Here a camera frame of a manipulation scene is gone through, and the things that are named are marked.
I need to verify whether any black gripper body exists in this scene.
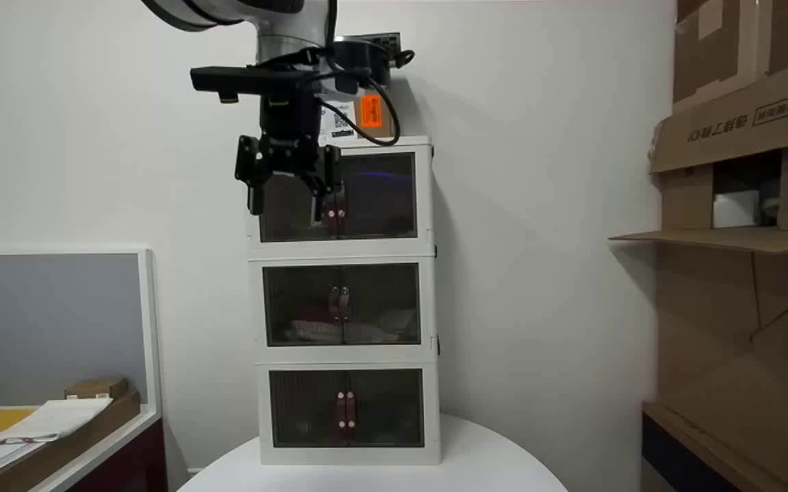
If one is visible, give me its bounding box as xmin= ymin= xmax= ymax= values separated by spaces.
xmin=261 ymin=89 xmax=326 ymax=177

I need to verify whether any dark transparent cabinet door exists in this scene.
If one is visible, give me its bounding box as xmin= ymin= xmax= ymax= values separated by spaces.
xmin=258 ymin=167 xmax=340 ymax=244
xmin=333 ymin=149 xmax=418 ymax=244
xmin=269 ymin=365 xmax=351 ymax=450
xmin=346 ymin=365 xmax=428 ymax=450
xmin=340 ymin=263 xmax=421 ymax=349
xmin=263 ymin=263 xmax=341 ymax=349

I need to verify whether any small brown cardboard box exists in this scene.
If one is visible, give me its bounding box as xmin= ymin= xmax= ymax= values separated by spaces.
xmin=64 ymin=373 xmax=133 ymax=401

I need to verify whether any desk with dark red front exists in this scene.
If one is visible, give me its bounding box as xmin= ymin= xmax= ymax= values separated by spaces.
xmin=0 ymin=404 xmax=172 ymax=492

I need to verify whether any flat cardboard tray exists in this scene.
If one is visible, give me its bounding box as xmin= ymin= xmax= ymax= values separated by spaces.
xmin=0 ymin=387 xmax=144 ymax=492

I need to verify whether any cardboard box with cutout hole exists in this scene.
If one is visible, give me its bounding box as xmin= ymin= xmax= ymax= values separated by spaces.
xmin=607 ymin=50 xmax=788 ymax=256

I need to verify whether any large creased cardboard box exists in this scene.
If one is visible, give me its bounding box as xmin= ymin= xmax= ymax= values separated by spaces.
xmin=651 ymin=244 xmax=788 ymax=458

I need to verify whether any plain brown cardboard box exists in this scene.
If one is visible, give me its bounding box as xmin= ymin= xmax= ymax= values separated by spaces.
xmin=670 ymin=0 xmax=788 ymax=115

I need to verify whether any cardboard box with black stripe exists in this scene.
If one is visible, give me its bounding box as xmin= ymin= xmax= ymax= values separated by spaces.
xmin=641 ymin=401 xmax=788 ymax=492

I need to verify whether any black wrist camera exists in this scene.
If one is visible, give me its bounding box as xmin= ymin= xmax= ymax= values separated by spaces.
xmin=190 ymin=59 xmax=326 ymax=104

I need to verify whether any white stacked cabinet frame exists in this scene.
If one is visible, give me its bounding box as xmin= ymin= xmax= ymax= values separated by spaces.
xmin=244 ymin=134 xmax=443 ymax=468

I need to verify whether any grey partition panel white frame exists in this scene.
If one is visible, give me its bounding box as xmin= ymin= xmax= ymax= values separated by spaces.
xmin=0 ymin=240 xmax=161 ymax=416

